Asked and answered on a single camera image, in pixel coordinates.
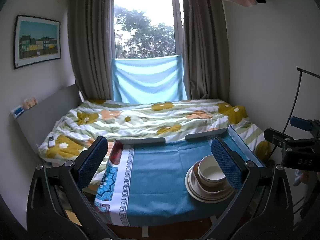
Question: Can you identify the framed houses picture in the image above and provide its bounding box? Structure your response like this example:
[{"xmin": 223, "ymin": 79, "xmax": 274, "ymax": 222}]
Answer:
[{"xmin": 14, "ymin": 15, "xmax": 61, "ymax": 69}]

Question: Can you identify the stack of beige plates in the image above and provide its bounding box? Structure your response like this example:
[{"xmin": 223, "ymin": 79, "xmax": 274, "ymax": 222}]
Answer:
[{"xmin": 184, "ymin": 161, "xmax": 235, "ymax": 204}]

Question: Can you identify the white remote control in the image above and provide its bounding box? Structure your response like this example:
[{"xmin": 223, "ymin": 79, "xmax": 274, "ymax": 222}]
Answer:
[{"xmin": 48, "ymin": 136, "xmax": 55, "ymax": 148}]

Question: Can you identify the person's right hand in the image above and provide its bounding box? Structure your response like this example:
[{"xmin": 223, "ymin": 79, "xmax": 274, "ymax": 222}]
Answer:
[{"xmin": 293, "ymin": 170, "xmax": 309, "ymax": 186}]

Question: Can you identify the brown curtain right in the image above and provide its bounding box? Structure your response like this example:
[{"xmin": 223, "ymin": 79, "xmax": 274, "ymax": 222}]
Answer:
[{"xmin": 183, "ymin": 0, "xmax": 230, "ymax": 101}]

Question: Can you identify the floral striped bed duvet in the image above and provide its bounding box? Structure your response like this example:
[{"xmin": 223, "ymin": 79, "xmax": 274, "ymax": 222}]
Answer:
[{"xmin": 38, "ymin": 99, "xmax": 271, "ymax": 165}]

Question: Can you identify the white ceramic bowl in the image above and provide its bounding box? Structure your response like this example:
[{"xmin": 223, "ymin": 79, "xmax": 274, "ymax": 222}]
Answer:
[{"xmin": 197, "ymin": 155, "xmax": 226, "ymax": 186}]

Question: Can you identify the black lamp stand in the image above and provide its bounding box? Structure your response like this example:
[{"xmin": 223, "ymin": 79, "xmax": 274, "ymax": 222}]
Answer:
[{"xmin": 269, "ymin": 66, "xmax": 320, "ymax": 156}]

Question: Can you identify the brown curtain left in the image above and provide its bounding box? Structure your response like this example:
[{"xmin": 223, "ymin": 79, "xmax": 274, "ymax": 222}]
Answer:
[{"xmin": 67, "ymin": 0, "xmax": 112, "ymax": 99}]

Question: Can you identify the light blue window cloth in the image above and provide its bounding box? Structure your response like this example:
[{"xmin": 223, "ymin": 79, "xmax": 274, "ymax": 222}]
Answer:
[{"xmin": 111, "ymin": 55, "xmax": 187, "ymax": 104}]

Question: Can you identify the brown curtain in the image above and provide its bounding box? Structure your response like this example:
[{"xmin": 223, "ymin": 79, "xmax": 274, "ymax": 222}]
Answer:
[
  {"xmin": 67, "ymin": 0, "xmax": 112, "ymax": 99},
  {"xmin": 183, "ymin": 0, "xmax": 230, "ymax": 101}
]

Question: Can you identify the blue patterned tablecloth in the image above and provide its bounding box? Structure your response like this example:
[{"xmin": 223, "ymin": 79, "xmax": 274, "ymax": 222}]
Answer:
[{"xmin": 93, "ymin": 127, "xmax": 260, "ymax": 226}]

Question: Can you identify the grey headboard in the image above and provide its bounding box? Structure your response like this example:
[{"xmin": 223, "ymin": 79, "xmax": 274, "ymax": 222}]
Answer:
[{"xmin": 16, "ymin": 85, "xmax": 82, "ymax": 154}]

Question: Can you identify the window with trees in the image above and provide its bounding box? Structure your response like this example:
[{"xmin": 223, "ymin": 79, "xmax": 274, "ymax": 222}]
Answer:
[{"xmin": 111, "ymin": 0, "xmax": 183, "ymax": 59}]

